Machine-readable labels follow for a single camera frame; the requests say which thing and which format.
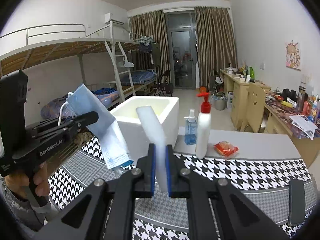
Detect white foam strip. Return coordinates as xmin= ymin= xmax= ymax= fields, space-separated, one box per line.
xmin=136 ymin=106 xmax=167 ymax=192

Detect blue face mask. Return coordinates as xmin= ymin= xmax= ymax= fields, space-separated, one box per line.
xmin=68 ymin=84 xmax=133 ymax=169

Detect person's left hand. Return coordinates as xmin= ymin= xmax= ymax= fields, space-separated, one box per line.
xmin=3 ymin=162 xmax=51 ymax=201

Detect blue spray bottle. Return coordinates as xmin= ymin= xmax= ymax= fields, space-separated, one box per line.
xmin=184 ymin=109 xmax=197 ymax=145

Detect white lotion pump bottle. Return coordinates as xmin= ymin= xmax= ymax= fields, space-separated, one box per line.
xmin=195 ymin=92 xmax=212 ymax=159

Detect white foam box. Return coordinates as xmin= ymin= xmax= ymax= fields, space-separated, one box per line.
xmin=111 ymin=96 xmax=179 ymax=163

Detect blue plaid quilt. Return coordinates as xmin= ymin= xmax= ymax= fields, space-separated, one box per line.
xmin=41 ymin=86 xmax=119 ymax=119

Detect red snack packet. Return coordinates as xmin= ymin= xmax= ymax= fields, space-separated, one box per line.
xmin=214 ymin=141 xmax=239 ymax=158

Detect black folding chair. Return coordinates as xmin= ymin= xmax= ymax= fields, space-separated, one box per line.
xmin=152 ymin=69 xmax=173 ymax=96

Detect grey trash bin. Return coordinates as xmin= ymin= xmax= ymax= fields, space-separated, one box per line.
xmin=214 ymin=93 xmax=226 ymax=111

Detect houndstooth table mat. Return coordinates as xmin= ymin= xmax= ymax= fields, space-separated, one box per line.
xmin=47 ymin=135 xmax=318 ymax=240

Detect wooden smiley chair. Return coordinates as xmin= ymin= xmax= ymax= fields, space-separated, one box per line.
xmin=240 ymin=83 xmax=266 ymax=133

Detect white metal bunk bed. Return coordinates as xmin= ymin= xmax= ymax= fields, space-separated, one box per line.
xmin=0 ymin=21 xmax=158 ymax=106

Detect right brown curtain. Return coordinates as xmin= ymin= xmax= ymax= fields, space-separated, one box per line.
xmin=195 ymin=7 xmax=238 ymax=87

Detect brown curtain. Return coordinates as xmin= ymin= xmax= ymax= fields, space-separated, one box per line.
xmin=195 ymin=7 xmax=238 ymax=87
xmin=129 ymin=10 xmax=170 ymax=76

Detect glass balcony door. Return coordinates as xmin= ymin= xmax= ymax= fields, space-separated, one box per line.
xmin=165 ymin=11 xmax=197 ymax=89

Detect wooden desk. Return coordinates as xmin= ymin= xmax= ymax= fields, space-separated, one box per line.
xmin=220 ymin=70 xmax=319 ymax=167

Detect left brown curtain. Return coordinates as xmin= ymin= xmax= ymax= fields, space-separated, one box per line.
xmin=129 ymin=10 xmax=170 ymax=76

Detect white paper sheets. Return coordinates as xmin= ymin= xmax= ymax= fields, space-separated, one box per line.
xmin=289 ymin=115 xmax=318 ymax=140

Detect black headphones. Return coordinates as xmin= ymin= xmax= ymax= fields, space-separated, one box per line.
xmin=281 ymin=88 xmax=297 ymax=102

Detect black smartphone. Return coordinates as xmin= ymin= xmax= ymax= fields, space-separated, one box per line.
xmin=288 ymin=179 xmax=305 ymax=226

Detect white air conditioner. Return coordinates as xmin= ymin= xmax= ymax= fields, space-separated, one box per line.
xmin=104 ymin=12 xmax=125 ymax=25

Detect cartoon girl wall poster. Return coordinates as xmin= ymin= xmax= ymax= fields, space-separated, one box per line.
xmin=285 ymin=41 xmax=300 ymax=71

